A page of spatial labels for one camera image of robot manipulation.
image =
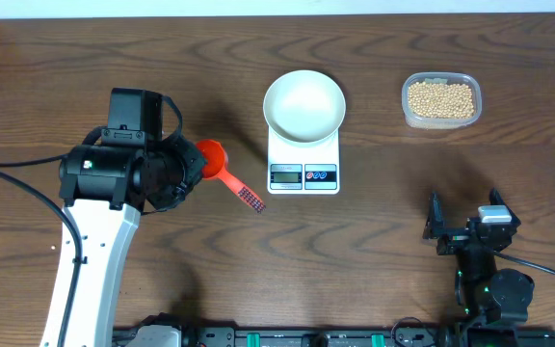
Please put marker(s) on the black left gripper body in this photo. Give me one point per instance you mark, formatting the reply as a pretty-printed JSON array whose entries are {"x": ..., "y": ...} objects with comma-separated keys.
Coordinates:
[{"x": 173, "y": 168}]

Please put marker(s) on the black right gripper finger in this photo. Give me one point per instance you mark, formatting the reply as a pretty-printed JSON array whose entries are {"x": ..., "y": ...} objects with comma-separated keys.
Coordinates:
[
  {"x": 435, "y": 224},
  {"x": 495, "y": 198}
]

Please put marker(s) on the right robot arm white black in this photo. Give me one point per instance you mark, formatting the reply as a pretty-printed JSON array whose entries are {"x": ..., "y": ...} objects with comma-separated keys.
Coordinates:
[{"x": 495, "y": 300}]

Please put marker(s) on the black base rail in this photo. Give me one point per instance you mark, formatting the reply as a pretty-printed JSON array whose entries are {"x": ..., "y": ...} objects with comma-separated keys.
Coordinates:
[{"x": 168, "y": 330}]

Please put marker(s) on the white digital kitchen scale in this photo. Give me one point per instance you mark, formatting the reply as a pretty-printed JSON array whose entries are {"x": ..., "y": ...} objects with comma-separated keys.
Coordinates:
[{"x": 313, "y": 169}]

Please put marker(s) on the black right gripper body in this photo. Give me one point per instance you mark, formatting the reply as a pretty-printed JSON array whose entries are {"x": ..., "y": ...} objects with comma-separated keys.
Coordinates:
[{"x": 452, "y": 244}]

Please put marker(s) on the soybeans in container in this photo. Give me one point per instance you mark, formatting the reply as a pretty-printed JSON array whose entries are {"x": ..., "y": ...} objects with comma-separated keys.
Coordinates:
[{"x": 441, "y": 101}]

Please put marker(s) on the red measuring scoop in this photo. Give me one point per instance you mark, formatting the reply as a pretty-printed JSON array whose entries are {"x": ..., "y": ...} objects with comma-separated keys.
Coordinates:
[{"x": 216, "y": 168}]

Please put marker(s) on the clear plastic container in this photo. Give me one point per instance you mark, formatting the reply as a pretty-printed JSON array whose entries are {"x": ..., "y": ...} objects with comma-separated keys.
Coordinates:
[{"x": 448, "y": 78}]

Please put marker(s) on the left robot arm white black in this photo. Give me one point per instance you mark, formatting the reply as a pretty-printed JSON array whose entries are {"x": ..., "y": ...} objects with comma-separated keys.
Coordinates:
[{"x": 106, "y": 182}]

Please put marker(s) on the cream bowl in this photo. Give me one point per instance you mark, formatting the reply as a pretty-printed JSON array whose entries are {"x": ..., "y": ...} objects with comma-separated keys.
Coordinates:
[{"x": 304, "y": 107}]

